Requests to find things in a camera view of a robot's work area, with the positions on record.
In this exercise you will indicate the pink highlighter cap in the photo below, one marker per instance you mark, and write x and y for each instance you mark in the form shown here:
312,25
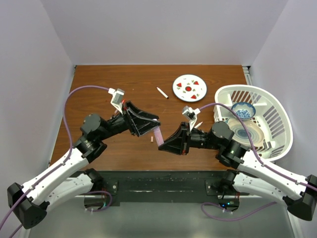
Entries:
157,131

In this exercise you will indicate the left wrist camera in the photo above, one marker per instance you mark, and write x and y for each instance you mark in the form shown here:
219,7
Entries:
117,98

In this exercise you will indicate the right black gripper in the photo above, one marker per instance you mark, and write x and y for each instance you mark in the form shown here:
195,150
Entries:
177,144

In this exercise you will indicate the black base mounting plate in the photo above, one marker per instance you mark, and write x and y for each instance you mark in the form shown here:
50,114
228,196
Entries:
164,186

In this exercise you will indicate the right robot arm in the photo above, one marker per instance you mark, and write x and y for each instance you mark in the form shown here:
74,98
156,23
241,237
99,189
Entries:
248,172

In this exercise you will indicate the beige plate in rack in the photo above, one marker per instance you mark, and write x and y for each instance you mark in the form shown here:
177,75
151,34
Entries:
241,136

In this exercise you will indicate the blue white bowl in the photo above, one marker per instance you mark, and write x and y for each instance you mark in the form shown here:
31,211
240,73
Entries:
244,110

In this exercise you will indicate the white strawberry pattern plate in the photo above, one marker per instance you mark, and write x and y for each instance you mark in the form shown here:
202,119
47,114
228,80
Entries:
189,88

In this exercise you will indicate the pink highlighter pen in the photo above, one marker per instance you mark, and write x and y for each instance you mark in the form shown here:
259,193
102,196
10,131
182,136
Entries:
159,140

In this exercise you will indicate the white pen black tip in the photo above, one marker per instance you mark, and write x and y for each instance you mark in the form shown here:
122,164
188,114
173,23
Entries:
163,93

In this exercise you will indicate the white plastic dish rack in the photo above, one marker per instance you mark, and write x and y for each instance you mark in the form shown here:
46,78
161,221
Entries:
270,117

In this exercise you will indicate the aluminium frame rail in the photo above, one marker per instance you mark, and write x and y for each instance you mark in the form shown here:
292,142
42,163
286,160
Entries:
246,71

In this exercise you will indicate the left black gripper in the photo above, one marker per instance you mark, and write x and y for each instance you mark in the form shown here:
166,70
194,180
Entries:
142,125

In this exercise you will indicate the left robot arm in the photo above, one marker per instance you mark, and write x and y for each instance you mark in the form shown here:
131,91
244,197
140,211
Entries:
32,200

